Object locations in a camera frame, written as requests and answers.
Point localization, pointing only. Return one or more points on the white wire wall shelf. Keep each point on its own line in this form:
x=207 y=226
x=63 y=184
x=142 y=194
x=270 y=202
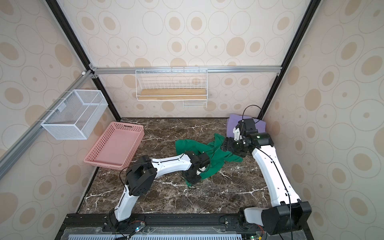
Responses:
x=189 y=88

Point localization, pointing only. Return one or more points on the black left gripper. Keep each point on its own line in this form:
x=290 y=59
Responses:
x=192 y=182

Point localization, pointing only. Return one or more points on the white mesh wall basket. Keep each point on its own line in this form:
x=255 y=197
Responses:
x=76 y=115

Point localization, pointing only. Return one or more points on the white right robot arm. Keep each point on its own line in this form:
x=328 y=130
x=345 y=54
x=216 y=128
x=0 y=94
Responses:
x=288 y=212

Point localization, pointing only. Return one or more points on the aluminium wall rail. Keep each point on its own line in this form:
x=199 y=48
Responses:
x=13 y=154
x=176 y=70

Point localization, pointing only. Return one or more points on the pink plastic basket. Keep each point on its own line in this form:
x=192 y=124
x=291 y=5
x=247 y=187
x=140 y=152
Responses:
x=116 y=147

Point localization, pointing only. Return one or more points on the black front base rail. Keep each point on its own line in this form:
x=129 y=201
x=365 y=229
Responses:
x=109 y=224

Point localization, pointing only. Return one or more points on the folded purple t-shirt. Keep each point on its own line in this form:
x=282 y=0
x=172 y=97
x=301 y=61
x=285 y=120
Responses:
x=233 y=120

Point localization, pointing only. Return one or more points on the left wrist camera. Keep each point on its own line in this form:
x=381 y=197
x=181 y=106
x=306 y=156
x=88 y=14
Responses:
x=204 y=160

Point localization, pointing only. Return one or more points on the aluminium wall rail left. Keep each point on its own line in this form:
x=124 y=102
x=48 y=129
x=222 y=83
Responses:
x=13 y=154

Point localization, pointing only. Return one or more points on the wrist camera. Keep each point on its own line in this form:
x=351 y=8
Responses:
x=204 y=160
x=246 y=127

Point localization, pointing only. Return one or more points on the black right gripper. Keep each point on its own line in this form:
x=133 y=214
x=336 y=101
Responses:
x=229 y=145

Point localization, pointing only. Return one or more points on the aluminium wall rail back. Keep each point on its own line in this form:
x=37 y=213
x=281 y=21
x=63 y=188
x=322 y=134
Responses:
x=176 y=70

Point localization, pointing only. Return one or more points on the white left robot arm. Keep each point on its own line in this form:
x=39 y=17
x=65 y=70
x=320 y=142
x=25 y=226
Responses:
x=141 y=175

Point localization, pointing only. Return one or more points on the green t-shirt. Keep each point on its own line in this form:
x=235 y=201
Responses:
x=213 y=150

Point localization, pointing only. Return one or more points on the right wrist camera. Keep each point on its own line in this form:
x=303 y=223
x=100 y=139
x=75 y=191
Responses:
x=246 y=127

